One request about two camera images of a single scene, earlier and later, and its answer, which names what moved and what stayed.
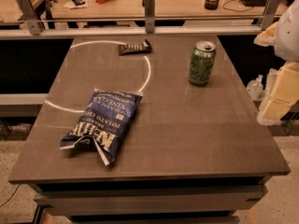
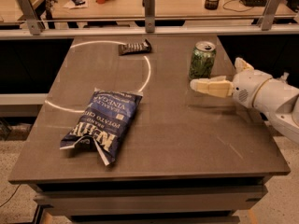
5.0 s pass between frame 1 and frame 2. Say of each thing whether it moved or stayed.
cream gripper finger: moved
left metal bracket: stayed
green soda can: stayed
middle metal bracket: stayed
